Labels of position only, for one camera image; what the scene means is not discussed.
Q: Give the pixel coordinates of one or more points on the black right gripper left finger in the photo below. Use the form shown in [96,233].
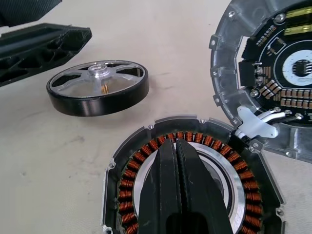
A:
[161,185]

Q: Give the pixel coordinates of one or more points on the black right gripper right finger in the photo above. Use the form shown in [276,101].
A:
[202,195]

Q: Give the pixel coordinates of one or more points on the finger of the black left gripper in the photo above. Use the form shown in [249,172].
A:
[22,12]
[48,39]

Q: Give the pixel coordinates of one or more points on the motor housing with copper coils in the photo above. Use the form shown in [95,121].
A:
[253,195]

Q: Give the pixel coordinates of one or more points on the silver motor lid circuit board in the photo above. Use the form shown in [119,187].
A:
[268,48]

